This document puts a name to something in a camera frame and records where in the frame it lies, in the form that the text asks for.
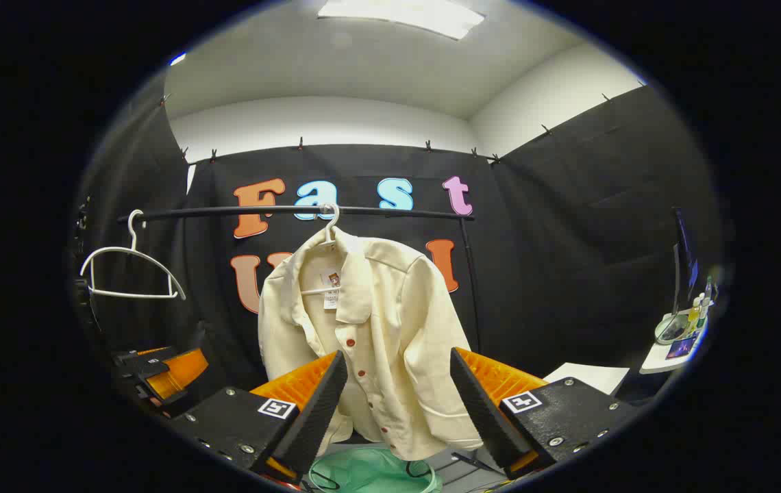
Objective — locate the white clothes hanger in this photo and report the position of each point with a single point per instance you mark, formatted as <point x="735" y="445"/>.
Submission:
<point x="330" y="233"/>
<point x="133" y="295"/>

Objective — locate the black clothes rail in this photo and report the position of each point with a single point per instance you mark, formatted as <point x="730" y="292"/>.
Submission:
<point x="212" y="211"/>

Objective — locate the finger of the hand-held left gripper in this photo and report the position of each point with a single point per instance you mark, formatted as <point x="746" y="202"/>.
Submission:
<point x="181" y="370"/>
<point x="140" y="359"/>

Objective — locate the white paper sheet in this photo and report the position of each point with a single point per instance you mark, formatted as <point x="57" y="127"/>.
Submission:
<point x="589" y="378"/>

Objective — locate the white side desk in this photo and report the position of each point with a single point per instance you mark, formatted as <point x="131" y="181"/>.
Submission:
<point x="654" y="359"/>

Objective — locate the ceiling light panel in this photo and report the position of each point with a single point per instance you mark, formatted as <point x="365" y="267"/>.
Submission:
<point x="404" y="14"/>

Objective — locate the black backdrop cloth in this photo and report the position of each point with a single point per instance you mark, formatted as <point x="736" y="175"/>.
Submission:
<point x="568" y="260"/>

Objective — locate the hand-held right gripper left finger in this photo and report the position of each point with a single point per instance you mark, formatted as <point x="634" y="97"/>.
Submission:
<point x="312" y="418"/>

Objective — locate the white paper hang tag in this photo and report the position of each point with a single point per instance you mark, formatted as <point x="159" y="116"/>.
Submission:
<point x="331" y="291"/>

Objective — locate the green laundry hamper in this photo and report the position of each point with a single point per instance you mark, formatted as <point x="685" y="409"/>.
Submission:
<point x="370" y="476"/>

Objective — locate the yellow liquid bottle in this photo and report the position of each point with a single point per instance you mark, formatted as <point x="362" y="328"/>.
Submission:
<point x="695" y="315"/>

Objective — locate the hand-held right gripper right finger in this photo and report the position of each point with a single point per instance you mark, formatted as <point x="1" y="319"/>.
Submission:
<point x="483" y="418"/>

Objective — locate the black computer monitor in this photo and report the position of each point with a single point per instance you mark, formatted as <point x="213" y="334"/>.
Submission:
<point x="684" y="260"/>

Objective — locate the round clear dish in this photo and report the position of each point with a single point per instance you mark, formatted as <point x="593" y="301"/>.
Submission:
<point x="671" y="330"/>

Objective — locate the cream button-up jacket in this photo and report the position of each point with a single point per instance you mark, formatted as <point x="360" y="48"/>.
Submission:
<point x="397" y="329"/>

